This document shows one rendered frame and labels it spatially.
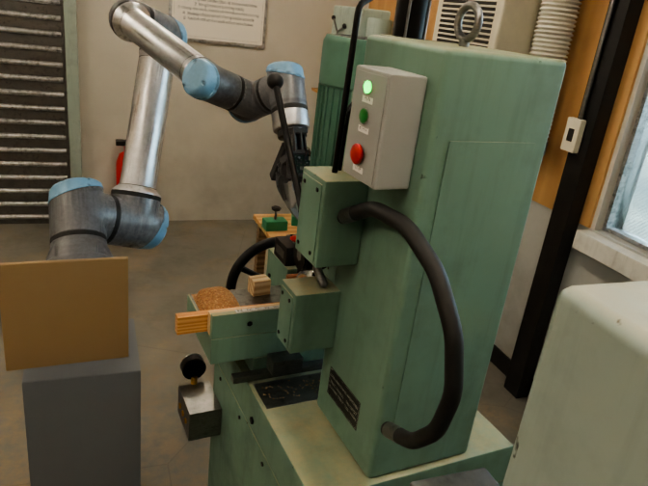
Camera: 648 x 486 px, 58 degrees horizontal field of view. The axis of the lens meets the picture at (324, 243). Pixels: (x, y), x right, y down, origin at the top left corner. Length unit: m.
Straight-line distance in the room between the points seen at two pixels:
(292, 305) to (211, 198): 3.39
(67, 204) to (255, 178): 2.78
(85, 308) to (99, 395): 0.25
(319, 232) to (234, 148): 3.40
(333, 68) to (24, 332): 1.09
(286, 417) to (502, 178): 0.62
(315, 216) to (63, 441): 1.17
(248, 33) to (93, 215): 2.65
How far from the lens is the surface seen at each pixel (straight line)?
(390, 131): 0.82
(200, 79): 1.44
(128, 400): 1.82
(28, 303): 1.72
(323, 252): 0.97
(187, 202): 4.38
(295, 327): 1.06
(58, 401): 1.81
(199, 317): 1.24
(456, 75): 0.83
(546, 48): 2.62
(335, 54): 1.15
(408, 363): 0.98
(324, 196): 0.93
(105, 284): 1.70
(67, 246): 1.72
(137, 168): 1.88
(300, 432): 1.17
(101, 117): 4.18
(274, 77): 1.25
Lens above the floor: 1.55
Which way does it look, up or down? 22 degrees down
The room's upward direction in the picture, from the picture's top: 7 degrees clockwise
